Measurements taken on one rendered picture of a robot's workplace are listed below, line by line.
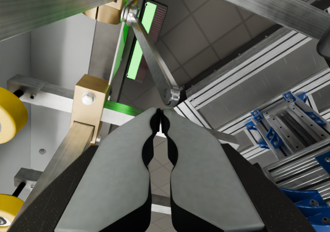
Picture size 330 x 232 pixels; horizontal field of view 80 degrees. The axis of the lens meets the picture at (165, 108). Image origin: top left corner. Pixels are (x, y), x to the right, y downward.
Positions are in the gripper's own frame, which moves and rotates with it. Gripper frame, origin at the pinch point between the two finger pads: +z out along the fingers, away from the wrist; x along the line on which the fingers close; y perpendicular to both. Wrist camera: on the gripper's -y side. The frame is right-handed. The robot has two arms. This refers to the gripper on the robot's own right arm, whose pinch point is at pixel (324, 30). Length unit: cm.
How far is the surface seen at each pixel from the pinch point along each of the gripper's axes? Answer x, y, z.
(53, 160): -27.3, -31.6, -11.1
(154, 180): -140, 15, 83
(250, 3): -0.8, -13.7, -4.2
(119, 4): -6.0, -28.2, -5.5
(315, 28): -0.5, -4.4, -4.0
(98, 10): -7.3, -30.2, -5.6
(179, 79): -45, 1, 82
